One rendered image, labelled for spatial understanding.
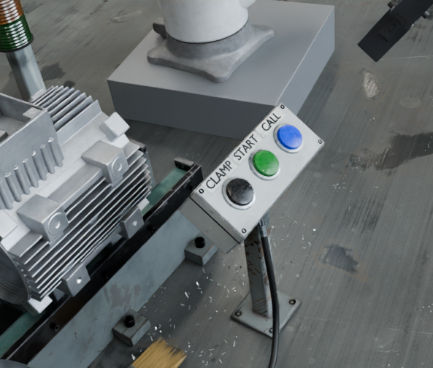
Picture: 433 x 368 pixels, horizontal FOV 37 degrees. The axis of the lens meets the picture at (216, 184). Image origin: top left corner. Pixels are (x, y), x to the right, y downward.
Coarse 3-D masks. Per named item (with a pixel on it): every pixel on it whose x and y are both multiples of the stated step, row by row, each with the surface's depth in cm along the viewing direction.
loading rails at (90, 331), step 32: (160, 192) 90; (160, 224) 88; (192, 224) 95; (96, 256) 83; (128, 256) 84; (160, 256) 91; (192, 256) 95; (96, 288) 81; (128, 288) 86; (0, 320) 83; (32, 320) 76; (64, 320) 77; (96, 320) 83; (128, 320) 86; (0, 352) 73; (32, 352) 74; (64, 352) 79; (96, 352) 85
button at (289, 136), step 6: (282, 126) 72; (288, 126) 72; (282, 132) 71; (288, 132) 72; (294, 132) 72; (282, 138) 71; (288, 138) 71; (294, 138) 71; (300, 138) 72; (282, 144) 71; (288, 144) 71; (294, 144) 71; (300, 144) 72
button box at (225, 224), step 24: (264, 120) 72; (288, 120) 73; (240, 144) 69; (264, 144) 71; (312, 144) 73; (216, 168) 67; (240, 168) 68; (288, 168) 70; (192, 192) 65; (216, 192) 66; (264, 192) 68; (192, 216) 68; (216, 216) 65; (240, 216) 65; (216, 240) 68; (240, 240) 65
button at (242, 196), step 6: (234, 180) 66; (240, 180) 66; (246, 180) 67; (228, 186) 66; (234, 186) 66; (240, 186) 66; (246, 186) 66; (228, 192) 65; (234, 192) 65; (240, 192) 66; (246, 192) 66; (252, 192) 66; (234, 198) 65; (240, 198) 65; (246, 198) 66; (252, 198) 66; (240, 204) 65; (246, 204) 66
